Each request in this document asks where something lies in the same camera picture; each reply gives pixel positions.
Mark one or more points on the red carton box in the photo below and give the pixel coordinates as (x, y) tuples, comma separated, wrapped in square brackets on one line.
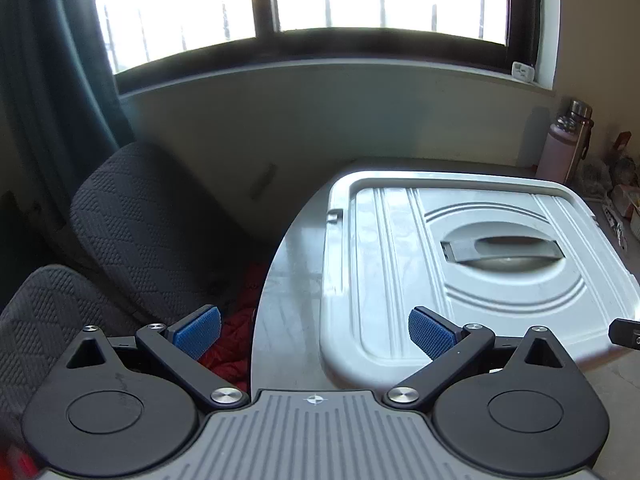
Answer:
[(622, 145)]

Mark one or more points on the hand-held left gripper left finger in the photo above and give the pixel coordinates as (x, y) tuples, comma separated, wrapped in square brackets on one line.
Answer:
[(197, 332)]

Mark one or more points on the red plastic bag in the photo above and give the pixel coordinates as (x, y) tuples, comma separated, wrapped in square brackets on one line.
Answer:
[(20, 465)]

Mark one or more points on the stainless steel thermos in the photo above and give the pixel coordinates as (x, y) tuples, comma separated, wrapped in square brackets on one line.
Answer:
[(582, 125)]

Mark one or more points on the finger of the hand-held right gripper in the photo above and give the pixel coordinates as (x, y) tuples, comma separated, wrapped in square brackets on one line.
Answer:
[(625, 332)]

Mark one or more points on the pink water bottle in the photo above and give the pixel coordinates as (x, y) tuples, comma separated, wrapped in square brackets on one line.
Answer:
[(556, 155)]

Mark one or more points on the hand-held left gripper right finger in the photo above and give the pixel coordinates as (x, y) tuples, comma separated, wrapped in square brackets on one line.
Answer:
[(430, 332)]

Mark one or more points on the teal curtain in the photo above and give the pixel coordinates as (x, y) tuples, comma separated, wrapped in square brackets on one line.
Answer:
[(55, 85)]

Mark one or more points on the dark framed window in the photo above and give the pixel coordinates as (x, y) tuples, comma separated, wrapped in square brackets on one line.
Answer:
[(380, 0)]

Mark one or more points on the grey textured fabric chair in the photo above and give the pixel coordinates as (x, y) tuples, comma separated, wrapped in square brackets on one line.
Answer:
[(55, 310), (150, 220)]

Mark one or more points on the pile of small toiletries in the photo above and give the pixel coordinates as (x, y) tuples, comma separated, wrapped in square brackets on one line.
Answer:
[(617, 195)]

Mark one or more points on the small white sill device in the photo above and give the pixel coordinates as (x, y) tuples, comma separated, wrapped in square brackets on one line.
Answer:
[(522, 71)]

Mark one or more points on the red puffer jacket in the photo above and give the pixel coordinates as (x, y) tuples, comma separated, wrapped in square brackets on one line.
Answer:
[(230, 350)]

